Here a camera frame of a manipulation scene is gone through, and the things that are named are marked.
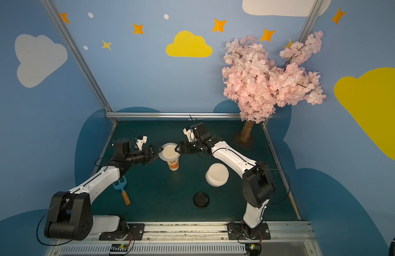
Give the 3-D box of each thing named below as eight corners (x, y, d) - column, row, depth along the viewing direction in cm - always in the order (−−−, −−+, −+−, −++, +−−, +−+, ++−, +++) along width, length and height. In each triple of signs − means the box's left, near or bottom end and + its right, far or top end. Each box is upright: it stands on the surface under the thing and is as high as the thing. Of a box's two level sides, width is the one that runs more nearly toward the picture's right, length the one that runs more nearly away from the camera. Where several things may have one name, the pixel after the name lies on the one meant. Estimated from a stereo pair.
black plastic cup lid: (193, 208, 83) (193, 207, 82) (193, 193, 89) (193, 191, 87) (209, 208, 83) (209, 207, 82) (208, 193, 89) (209, 191, 87)
